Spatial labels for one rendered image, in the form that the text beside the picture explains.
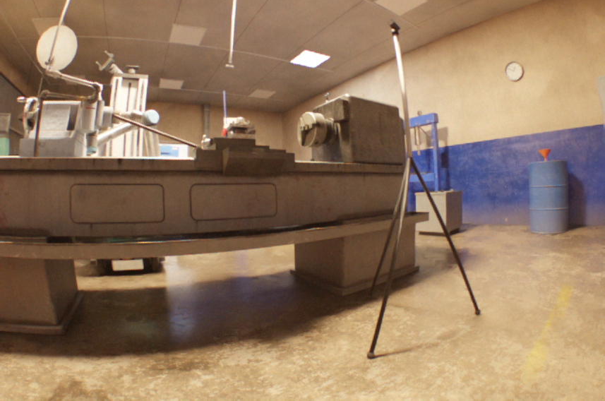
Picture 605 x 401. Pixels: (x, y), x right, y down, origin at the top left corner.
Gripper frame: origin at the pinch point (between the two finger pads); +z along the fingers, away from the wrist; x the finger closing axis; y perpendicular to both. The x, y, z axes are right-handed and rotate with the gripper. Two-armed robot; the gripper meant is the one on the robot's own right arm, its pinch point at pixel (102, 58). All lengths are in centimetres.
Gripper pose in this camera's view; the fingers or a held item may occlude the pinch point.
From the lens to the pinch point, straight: 308.7
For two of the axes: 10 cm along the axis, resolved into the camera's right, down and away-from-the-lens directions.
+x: -5.3, 8.2, -2.0
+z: -0.9, -2.9, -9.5
